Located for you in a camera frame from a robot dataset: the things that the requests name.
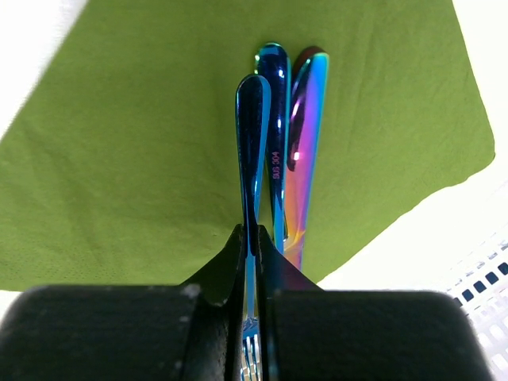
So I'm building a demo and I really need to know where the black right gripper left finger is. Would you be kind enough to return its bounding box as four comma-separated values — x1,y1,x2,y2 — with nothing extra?
1,226,245,380

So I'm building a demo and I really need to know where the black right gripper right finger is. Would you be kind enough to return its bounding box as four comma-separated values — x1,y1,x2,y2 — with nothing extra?
256,226,491,380

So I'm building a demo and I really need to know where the green paper napkin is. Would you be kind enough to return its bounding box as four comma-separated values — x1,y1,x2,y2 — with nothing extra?
1,1,495,291

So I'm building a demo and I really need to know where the iridescent blue fork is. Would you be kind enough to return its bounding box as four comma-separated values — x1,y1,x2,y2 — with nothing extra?
235,74,271,380

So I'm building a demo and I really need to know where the white plastic basket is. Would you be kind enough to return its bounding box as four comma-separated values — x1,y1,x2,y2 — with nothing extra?
446,225,507,380

